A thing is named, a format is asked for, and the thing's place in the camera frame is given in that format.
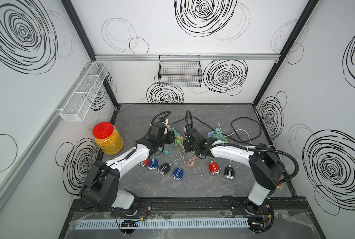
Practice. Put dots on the beige power strip red sockets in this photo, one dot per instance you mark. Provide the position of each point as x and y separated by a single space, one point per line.
178 139

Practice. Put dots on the red shaver right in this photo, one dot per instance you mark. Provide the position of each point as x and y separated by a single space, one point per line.
214 168

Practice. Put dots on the black shaver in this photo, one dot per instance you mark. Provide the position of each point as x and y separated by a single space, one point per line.
164 168
229 173

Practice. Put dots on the red shaver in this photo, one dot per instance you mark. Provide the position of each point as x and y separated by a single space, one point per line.
145 163
214 168

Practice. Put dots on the red shaver far left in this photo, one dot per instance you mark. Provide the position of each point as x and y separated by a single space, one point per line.
145 163

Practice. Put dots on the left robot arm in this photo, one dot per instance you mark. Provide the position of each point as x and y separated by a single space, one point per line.
101 186

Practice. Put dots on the green charger adapter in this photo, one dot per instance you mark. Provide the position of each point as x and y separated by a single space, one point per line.
218 133

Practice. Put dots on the black shaver left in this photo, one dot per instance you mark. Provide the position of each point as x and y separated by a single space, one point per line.
164 168

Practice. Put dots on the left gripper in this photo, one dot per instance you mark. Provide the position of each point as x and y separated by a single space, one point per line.
171 135

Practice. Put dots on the blue shaver left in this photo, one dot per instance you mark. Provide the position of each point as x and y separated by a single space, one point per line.
153 164

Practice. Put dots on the white wire shelf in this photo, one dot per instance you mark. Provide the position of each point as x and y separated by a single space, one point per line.
86 90

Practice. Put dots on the yellow jar red lid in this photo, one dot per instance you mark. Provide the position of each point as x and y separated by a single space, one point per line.
108 138

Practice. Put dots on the white slotted cable duct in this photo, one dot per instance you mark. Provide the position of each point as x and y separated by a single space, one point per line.
187 223

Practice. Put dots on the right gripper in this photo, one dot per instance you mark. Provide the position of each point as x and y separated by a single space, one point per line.
185 144

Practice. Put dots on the blue striped shaver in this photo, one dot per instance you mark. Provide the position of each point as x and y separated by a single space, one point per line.
177 174

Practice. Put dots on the black wire basket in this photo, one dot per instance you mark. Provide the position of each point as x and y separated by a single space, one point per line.
180 70

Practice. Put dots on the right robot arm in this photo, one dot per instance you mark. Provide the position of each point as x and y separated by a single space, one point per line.
264 161

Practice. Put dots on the black shaver right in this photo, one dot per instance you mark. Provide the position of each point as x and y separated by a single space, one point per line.
229 173

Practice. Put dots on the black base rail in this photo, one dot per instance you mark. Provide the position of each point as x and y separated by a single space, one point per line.
145 206

